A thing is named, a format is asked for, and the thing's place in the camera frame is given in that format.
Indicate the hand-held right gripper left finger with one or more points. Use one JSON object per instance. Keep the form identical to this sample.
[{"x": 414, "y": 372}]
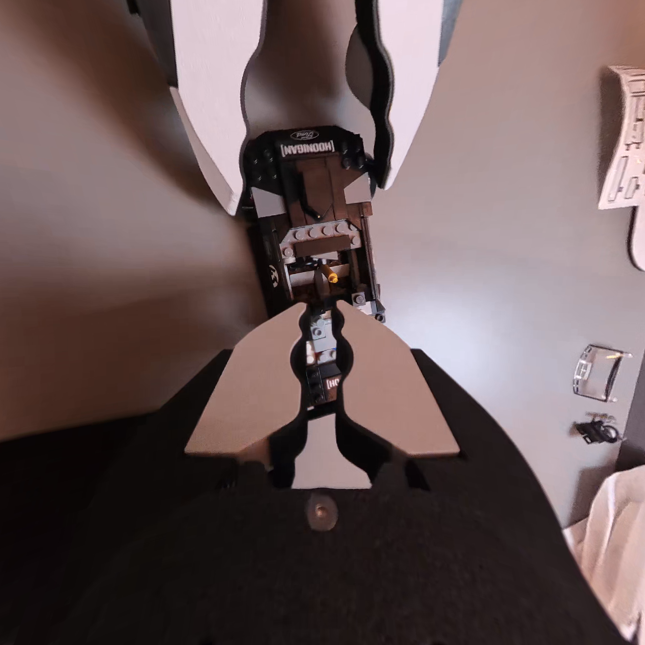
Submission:
[{"x": 247, "y": 393}]

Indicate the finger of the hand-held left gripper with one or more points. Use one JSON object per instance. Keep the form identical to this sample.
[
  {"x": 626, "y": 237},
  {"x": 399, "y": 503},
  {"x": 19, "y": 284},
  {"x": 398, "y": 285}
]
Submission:
[
  {"x": 207, "y": 81},
  {"x": 408, "y": 71}
]

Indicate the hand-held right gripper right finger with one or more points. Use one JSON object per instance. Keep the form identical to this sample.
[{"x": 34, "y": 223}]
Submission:
[{"x": 398, "y": 393}]

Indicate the black lego car model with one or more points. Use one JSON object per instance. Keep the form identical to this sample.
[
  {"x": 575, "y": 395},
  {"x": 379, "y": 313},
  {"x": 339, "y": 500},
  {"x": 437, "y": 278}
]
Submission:
[{"x": 317, "y": 191}]

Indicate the clear lego windshield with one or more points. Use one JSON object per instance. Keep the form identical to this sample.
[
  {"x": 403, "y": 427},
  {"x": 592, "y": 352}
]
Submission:
[{"x": 598, "y": 373}]

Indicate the small black lego piece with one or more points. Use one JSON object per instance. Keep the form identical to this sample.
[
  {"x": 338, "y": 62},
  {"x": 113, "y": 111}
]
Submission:
[{"x": 600, "y": 430}]

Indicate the white sticker sheet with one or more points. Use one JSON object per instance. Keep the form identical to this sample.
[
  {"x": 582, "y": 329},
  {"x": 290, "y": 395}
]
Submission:
[{"x": 625, "y": 141}]

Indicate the white paper bags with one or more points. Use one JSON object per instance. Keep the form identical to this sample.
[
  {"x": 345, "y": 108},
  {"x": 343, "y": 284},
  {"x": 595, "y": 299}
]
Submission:
[{"x": 615, "y": 554}]

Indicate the white tray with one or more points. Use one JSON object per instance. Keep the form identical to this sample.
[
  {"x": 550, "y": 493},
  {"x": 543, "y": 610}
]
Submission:
[{"x": 639, "y": 242}]

